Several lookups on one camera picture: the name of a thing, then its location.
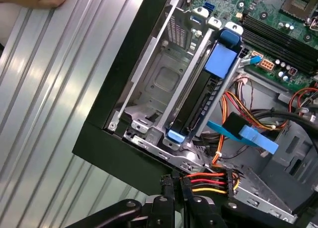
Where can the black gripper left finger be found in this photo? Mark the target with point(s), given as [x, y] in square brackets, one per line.
[161, 213]

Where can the hard disk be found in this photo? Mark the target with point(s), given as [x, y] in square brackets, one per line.
[221, 61]

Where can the grey metal drive cage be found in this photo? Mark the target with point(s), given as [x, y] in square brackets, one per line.
[293, 148]

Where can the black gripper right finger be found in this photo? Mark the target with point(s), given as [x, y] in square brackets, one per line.
[203, 215]

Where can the black open PC case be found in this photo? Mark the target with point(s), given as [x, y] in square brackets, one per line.
[119, 71]

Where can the green motherboard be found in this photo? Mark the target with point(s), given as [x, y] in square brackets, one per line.
[268, 4]

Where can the metal disk bay cage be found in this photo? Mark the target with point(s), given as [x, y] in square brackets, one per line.
[154, 64]

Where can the CPU socket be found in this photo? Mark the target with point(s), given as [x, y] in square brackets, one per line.
[298, 4]

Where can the black RAM slot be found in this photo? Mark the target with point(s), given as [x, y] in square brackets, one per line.
[273, 52]
[273, 33]
[273, 39]
[273, 46]

